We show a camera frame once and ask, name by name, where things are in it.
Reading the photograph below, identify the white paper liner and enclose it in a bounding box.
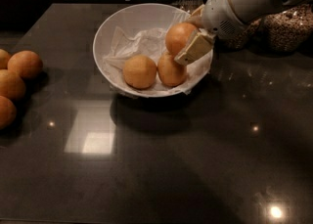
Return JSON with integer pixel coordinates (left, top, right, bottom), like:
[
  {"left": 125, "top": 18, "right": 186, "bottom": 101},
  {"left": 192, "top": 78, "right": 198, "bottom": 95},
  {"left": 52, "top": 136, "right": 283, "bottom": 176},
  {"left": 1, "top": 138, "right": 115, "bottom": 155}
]
[{"left": 103, "top": 10, "right": 209, "bottom": 96}]

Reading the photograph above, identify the middle glass jar of grains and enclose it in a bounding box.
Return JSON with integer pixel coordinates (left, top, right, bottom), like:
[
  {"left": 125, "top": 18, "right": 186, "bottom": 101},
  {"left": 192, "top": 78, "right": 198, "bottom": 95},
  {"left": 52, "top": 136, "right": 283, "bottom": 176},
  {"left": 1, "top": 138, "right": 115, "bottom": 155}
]
[{"left": 222, "top": 20, "right": 261, "bottom": 50}]

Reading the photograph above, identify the orange on table top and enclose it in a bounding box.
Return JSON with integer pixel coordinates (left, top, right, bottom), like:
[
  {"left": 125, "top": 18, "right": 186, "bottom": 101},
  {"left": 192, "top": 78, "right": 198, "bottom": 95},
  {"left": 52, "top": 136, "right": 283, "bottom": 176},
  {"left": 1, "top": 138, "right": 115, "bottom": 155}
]
[{"left": 8, "top": 51, "right": 43, "bottom": 79}]

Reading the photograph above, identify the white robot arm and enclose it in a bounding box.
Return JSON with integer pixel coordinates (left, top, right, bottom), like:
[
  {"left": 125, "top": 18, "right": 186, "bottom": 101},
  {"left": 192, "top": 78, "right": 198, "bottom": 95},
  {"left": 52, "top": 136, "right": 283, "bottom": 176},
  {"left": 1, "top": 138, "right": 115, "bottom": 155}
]
[{"left": 174, "top": 0, "right": 309, "bottom": 66}]

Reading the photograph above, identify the right glass jar of grains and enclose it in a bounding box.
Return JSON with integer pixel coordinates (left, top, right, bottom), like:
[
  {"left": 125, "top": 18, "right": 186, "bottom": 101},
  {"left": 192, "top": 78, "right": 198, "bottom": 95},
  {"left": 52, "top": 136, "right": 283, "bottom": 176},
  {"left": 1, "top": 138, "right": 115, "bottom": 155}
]
[{"left": 262, "top": 3, "right": 313, "bottom": 54}]

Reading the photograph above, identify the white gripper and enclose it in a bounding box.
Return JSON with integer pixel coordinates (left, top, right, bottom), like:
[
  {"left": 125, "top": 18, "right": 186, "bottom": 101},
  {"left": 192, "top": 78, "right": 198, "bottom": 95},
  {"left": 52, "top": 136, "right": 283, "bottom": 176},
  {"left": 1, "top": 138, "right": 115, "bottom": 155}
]
[{"left": 174, "top": 0, "right": 247, "bottom": 66}]

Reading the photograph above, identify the white bowl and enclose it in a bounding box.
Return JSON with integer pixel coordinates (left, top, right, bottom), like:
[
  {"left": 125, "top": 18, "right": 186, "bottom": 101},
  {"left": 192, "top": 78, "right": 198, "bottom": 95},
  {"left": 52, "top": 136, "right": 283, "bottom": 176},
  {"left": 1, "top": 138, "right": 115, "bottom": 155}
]
[{"left": 92, "top": 3, "right": 214, "bottom": 99}]

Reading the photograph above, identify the orange on table bottom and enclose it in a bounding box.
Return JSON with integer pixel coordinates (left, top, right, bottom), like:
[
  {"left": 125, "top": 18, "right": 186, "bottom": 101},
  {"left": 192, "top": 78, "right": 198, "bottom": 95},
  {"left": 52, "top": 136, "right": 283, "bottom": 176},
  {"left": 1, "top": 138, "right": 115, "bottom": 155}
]
[{"left": 0, "top": 96, "right": 17, "bottom": 130}]

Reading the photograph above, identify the orange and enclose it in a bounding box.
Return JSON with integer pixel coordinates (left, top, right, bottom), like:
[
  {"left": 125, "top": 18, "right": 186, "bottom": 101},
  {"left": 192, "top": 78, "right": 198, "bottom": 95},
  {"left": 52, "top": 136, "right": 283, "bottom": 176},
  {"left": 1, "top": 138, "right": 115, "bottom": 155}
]
[
  {"left": 0, "top": 96, "right": 17, "bottom": 130},
  {"left": 0, "top": 49, "right": 12, "bottom": 69},
  {"left": 165, "top": 22, "right": 197, "bottom": 56},
  {"left": 8, "top": 51, "right": 43, "bottom": 79},
  {"left": 157, "top": 52, "right": 187, "bottom": 87},
  {"left": 0, "top": 69, "right": 26, "bottom": 101},
  {"left": 122, "top": 55, "right": 157, "bottom": 89}
]

